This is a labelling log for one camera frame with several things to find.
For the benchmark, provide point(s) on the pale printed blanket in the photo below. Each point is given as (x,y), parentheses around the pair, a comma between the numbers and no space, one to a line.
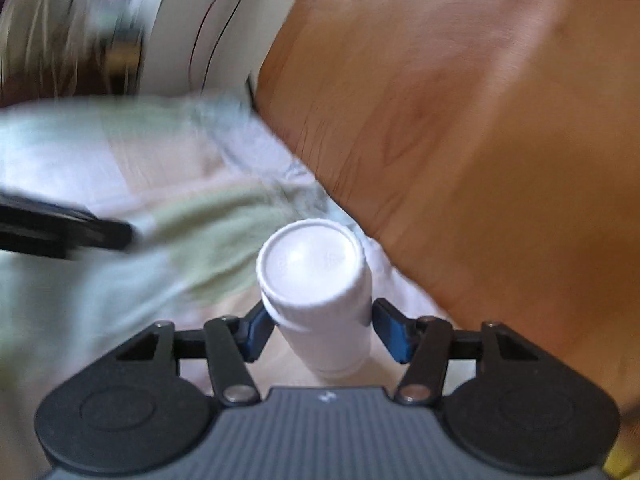
(125,185)

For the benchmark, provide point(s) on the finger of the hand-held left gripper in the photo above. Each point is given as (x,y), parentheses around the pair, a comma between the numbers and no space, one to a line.
(60,232)

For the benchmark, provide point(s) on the white plastic bottle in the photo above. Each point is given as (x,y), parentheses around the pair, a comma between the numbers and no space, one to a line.
(315,280)

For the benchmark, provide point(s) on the wooden headboard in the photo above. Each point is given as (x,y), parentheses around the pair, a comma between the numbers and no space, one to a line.
(475,135)

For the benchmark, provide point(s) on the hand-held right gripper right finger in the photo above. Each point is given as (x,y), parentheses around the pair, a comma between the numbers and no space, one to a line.
(392,332)

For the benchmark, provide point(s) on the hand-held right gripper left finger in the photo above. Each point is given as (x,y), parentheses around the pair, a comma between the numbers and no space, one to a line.
(256,332)

